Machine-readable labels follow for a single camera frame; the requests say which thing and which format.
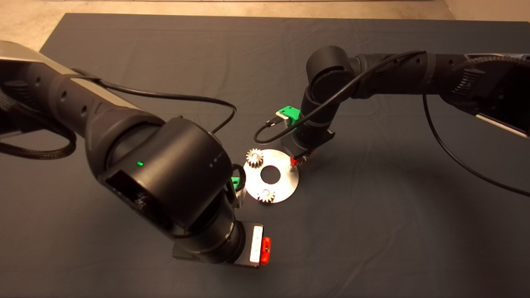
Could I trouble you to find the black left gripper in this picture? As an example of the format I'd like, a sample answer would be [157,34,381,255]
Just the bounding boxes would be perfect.
[172,221,272,269]

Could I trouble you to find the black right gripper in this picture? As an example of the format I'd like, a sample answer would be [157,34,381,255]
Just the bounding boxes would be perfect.
[282,126,335,167]

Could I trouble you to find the white round peg plate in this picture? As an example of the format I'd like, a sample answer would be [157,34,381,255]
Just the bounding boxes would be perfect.
[243,149,299,204]

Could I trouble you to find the dark table cloth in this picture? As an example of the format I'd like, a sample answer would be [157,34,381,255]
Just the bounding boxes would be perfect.
[0,12,530,298]

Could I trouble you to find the green right camera mount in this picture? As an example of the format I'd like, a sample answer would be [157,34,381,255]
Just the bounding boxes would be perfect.
[278,106,301,127]

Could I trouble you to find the black left camera cable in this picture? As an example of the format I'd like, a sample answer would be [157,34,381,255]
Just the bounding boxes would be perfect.
[70,68,247,195]

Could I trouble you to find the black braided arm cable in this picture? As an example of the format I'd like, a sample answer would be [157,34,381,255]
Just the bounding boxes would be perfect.
[0,89,77,161]
[464,55,530,69]

